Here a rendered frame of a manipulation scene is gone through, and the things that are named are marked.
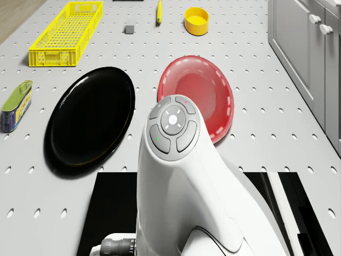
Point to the banana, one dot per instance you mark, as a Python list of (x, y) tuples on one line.
[(159, 13)]

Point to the grey cube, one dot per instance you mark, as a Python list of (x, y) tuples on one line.
[(129, 30)]

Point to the yellow bowl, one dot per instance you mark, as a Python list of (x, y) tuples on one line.
[(196, 26)]

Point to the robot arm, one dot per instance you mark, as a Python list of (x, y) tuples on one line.
[(186, 192)]

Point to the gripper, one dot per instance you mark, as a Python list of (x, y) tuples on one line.
[(117, 244)]

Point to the black stove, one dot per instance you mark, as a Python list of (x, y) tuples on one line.
[(114, 202)]

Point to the dark grey basket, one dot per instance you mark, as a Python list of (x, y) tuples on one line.
[(126, 0)]

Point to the flat-sided can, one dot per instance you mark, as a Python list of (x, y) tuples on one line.
[(16, 106)]

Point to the red plate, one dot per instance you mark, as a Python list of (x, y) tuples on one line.
[(207, 88)]

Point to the yellow basket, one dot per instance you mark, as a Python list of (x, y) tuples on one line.
[(53, 57)]

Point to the black plate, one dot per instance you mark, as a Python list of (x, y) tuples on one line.
[(90, 117)]

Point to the white cabinet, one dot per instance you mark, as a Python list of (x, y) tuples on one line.
[(293, 48)]

